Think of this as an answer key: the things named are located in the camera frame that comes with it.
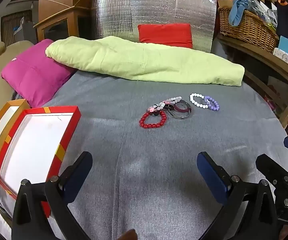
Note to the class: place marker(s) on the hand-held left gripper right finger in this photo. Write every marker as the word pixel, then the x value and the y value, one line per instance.
pixel 212 175

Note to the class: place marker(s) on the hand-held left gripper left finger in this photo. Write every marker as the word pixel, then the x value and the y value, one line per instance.
pixel 77 171

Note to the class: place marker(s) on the red box with white inside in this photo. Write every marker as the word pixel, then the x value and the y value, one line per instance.
pixel 31 147

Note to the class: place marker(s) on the black headband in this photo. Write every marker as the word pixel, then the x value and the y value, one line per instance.
pixel 184 116

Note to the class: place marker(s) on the grey bed sheet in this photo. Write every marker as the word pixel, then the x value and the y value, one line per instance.
pixel 171 155

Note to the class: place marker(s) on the wooden shelf rack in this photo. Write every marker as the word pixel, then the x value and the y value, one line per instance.
pixel 266 62

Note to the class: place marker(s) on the magenta pillow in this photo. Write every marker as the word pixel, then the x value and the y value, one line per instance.
pixel 37 73

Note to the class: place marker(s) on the wicker basket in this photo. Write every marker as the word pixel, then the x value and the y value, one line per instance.
pixel 246 27

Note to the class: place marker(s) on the light green folded blanket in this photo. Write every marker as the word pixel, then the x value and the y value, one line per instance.
pixel 144 60

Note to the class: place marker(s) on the blue cloth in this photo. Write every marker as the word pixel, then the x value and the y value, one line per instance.
pixel 237 12

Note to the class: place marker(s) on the red cushion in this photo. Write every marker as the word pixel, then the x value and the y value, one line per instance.
pixel 165 35

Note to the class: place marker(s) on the wooden cabinet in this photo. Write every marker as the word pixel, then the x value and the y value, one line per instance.
pixel 61 12

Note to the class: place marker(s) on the silver foil insulation sheet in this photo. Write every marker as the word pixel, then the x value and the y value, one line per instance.
pixel 154 12

